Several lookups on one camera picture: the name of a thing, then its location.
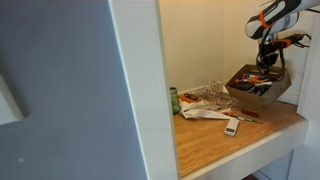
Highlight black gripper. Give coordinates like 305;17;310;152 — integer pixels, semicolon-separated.
259;42;280;70

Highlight brown cardboard box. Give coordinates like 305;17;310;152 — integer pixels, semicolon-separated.
224;63;293;108

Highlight black oval case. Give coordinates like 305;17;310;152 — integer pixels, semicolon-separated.
232;82;256;92

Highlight green pencil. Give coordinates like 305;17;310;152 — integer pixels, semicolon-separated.
233;114;263;125

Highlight white remote control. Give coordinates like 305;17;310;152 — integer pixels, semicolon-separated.
223;117;241;137

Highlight grey cabinet panel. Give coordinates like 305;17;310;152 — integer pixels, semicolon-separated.
0;0;149;180

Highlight black camera with orange mount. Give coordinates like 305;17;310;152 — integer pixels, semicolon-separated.
270;32;312;50

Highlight red handled pen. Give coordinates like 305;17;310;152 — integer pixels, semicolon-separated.
240;108;261;119

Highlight white cable bundle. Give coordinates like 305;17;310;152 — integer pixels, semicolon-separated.
199;78;242;110

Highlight orange handled scissors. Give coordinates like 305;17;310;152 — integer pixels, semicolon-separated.
178;92;203;104

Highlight white cabinet frame post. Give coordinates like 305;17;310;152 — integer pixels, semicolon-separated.
107;0;181;180

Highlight white wall plate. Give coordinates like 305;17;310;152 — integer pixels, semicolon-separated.
0;74;26;127

